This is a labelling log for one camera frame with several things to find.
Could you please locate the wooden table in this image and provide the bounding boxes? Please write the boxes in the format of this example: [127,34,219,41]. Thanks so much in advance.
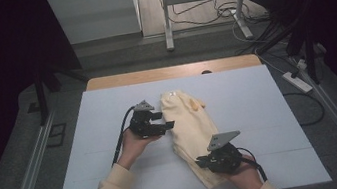
[84,51,263,92]

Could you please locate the tangle of floor cables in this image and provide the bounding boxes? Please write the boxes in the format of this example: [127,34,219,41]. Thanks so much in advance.
[164,0,284,57]

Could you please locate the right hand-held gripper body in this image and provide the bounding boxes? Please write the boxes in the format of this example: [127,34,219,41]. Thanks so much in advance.
[197,129,248,178]

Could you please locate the cream baby romper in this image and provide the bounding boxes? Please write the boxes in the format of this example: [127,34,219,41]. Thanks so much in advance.
[157,84,229,189]

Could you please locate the person's left hand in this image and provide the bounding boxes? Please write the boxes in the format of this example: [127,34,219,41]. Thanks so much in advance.
[111,123,165,173]

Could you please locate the black metal stand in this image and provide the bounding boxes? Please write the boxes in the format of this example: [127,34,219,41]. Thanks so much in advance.
[247,0,337,94]
[30,57,95,127]

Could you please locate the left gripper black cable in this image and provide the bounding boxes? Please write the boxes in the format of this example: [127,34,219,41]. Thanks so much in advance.
[103,105,144,168]

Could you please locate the black floor cable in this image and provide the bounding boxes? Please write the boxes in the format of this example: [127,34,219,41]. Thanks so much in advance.
[282,87,328,130]

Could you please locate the white table cover board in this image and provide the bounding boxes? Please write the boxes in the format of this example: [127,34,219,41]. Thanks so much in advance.
[37,57,333,189]

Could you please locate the black floor plate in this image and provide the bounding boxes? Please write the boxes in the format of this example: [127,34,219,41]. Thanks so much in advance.
[43,122,71,149]

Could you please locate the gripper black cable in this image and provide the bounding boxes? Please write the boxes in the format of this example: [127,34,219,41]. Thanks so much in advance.
[236,143,269,187]
[103,105,144,168]

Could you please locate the person's right hand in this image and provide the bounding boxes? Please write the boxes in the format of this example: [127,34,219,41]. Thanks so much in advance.
[225,160,266,189]

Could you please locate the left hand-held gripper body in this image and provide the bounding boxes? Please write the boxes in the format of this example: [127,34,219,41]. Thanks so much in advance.
[124,97,169,142]

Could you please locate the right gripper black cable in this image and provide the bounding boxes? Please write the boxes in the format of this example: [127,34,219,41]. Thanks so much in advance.
[236,143,269,187]

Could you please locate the white power strip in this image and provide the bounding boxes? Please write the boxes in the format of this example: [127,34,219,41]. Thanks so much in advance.
[281,67,315,97]

